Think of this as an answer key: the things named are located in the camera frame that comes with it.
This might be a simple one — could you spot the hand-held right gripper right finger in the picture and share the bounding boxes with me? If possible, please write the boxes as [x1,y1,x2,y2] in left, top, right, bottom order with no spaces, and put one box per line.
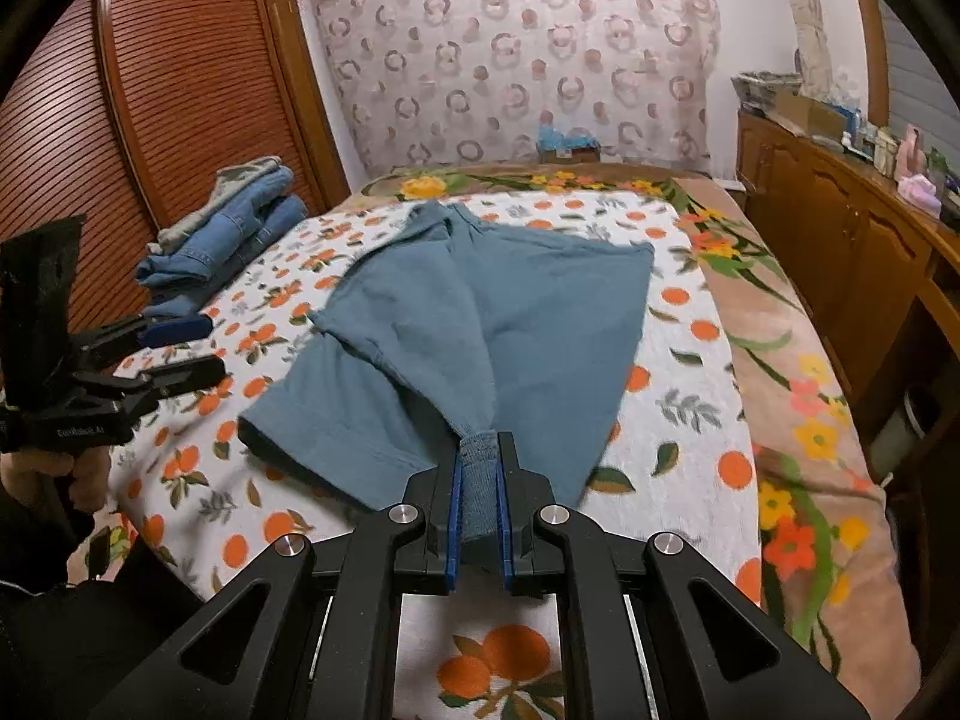
[495,429,875,720]

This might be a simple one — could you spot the grey window blind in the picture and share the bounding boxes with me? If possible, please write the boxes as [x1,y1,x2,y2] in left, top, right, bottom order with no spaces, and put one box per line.
[877,0,960,166]

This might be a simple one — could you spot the blue plastic bag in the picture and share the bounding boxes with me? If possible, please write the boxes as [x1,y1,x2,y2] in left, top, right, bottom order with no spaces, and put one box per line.
[537,125,599,155]

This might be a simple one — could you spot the pink figurine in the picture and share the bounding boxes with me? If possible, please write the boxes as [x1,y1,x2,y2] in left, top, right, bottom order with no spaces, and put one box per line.
[896,126,944,208]

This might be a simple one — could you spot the white orange-print blanket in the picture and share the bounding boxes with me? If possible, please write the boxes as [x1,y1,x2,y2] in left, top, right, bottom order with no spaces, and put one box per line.
[67,195,766,720]

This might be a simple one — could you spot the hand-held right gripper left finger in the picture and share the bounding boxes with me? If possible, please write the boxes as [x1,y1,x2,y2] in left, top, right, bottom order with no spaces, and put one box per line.
[86,446,470,720]

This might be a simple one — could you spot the wooden window frame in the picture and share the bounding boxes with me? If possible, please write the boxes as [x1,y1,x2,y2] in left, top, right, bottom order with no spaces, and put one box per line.
[851,0,892,128]

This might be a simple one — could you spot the open cardboard box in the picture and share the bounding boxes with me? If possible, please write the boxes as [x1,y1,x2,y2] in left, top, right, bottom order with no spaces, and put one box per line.
[772,94,852,140]

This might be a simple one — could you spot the folded blue jeans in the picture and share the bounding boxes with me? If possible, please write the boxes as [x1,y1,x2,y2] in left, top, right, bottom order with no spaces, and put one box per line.
[139,291,220,325]
[135,165,308,290]

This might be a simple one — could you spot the wooden sideboard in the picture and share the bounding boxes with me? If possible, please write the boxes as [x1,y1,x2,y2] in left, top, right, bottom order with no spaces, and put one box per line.
[735,109,960,481]

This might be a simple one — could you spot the stack of newspapers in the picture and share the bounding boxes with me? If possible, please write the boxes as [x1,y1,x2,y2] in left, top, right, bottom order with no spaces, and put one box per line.
[731,71,803,117]

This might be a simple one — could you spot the wooden louvered wardrobe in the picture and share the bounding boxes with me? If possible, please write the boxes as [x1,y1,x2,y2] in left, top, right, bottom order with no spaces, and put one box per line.
[0,0,353,361]

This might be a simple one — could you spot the ring-patterned lace curtain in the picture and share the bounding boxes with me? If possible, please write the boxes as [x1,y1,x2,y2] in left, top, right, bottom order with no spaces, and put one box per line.
[296,0,721,177]

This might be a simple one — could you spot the person's left forearm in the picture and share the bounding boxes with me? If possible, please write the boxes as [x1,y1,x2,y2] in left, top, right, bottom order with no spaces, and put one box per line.
[0,491,207,720]

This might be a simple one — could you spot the teal pants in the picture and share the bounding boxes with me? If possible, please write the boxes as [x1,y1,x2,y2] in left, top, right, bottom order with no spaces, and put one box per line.
[236,199,653,545]

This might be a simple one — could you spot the person's left hand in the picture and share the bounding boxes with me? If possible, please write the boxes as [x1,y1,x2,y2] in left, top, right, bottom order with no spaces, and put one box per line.
[0,448,113,541]

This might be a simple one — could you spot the group of small bottles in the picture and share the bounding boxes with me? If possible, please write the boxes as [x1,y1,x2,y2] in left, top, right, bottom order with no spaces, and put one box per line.
[825,101,901,166]

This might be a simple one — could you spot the peach floral blanket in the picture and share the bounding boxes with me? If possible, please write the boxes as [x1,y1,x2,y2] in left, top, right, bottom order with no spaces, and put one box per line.
[330,163,923,713]

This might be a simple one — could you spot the beige lace curtain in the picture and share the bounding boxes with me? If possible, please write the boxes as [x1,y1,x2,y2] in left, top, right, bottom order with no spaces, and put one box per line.
[793,0,838,91]

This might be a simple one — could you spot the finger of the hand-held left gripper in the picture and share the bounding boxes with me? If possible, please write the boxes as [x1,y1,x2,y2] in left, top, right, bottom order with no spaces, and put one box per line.
[111,355,227,415]
[79,315,215,357]

